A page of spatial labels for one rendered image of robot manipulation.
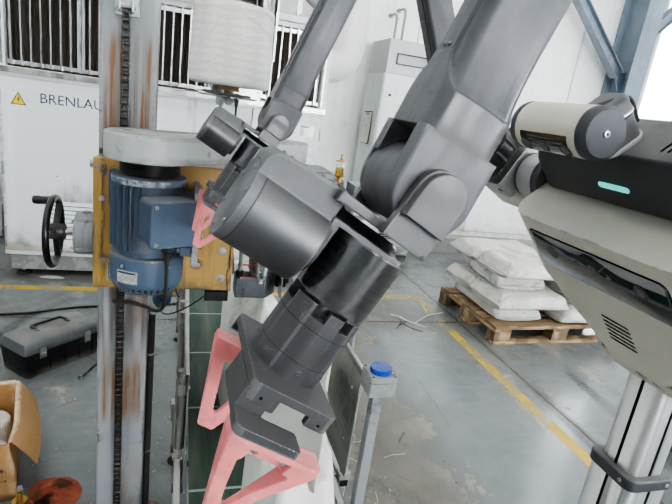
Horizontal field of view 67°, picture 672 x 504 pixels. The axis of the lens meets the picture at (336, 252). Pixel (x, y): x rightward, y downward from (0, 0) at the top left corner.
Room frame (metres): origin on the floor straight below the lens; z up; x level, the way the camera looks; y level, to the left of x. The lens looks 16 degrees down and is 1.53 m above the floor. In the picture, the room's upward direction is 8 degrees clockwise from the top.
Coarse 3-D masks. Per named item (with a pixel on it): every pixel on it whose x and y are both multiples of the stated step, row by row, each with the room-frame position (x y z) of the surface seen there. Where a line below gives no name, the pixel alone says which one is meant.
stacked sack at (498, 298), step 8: (480, 280) 3.77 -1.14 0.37; (472, 288) 3.74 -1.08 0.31; (480, 288) 3.69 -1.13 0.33; (488, 288) 3.63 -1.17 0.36; (496, 288) 3.59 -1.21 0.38; (480, 296) 3.65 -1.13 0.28; (488, 296) 3.57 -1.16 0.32; (496, 296) 3.51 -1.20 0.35; (504, 296) 3.48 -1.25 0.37; (512, 296) 3.50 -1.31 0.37; (520, 296) 3.53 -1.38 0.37; (528, 296) 3.55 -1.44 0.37; (536, 296) 3.57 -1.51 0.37; (544, 296) 3.60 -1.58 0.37; (552, 296) 3.62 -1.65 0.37; (560, 296) 3.68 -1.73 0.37; (488, 304) 3.56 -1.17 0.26; (496, 304) 3.45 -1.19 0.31; (504, 304) 3.44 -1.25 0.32; (512, 304) 3.46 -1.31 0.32; (520, 304) 3.49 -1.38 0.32; (528, 304) 3.51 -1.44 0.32; (536, 304) 3.53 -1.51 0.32; (544, 304) 3.56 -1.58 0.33; (552, 304) 3.58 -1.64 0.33; (560, 304) 3.61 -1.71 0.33
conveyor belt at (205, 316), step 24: (192, 312) 2.45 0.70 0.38; (216, 312) 2.49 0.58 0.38; (192, 336) 2.18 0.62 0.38; (192, 360) 1.97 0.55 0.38; (192, 384) 1.78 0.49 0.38; (192, 408) 1.63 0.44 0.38; (216, 408) 1.65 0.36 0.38; (192, 432) 1.49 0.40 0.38; (216, 432) 1.51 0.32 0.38; (192, 456) 1.38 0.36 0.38; (192, 480) 1.27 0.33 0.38; (240, 480) 1.30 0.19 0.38
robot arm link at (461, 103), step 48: (480, 0) 0.35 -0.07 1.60; (528, 0) 0.34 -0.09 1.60; (480, 48) 0.34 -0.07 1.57; (528, 48) 0.35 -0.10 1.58; (432, 96) 0.33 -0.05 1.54; (480, 96) 0.33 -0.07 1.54; (384, 144) 0.37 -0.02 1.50; (432, 144) 0.32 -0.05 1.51; (480, 144) 0.33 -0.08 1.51; (384, 192) 0.33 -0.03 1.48; (480, 192) 0.33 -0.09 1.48
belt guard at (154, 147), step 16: (112, 128) 1.04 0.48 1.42; (128, 128) 1.08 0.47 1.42; (112, 144) 0.97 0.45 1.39; (128, 144) 0.96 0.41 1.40; (144, 144) 0.96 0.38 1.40; (160, 144) 0.97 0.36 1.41; (176, 144) 0.99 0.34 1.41; (192, 144) 1.02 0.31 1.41; (240, 144) 1.13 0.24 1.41; (288, 144) 1.27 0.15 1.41; (304, 144) 1.32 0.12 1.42; (128, 160) 0.96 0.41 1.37; (144, 160) 0.96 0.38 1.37; (160, 160) 0.97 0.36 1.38; (176, 160) 0.99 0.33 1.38; (192, 160) 1.03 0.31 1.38; (208, 160) 1.06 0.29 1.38; (224, 160) 1.10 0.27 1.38; (304, 160) 1.33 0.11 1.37
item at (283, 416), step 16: (272, 416) 0.95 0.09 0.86; (288, 416) 0.90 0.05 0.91; (304, 432) 0.85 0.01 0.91; (320, 448) 0.78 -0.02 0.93; (256, 464) 0.95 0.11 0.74; (272, 464) 0.88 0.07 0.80; (320, 464) 0.88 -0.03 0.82; (320, 480) 0.82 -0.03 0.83; (272, 496) 0.84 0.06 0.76; (288, 496) 0.83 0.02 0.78; (304, 496) 0.84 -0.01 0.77; (320, 496) 0.84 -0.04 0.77
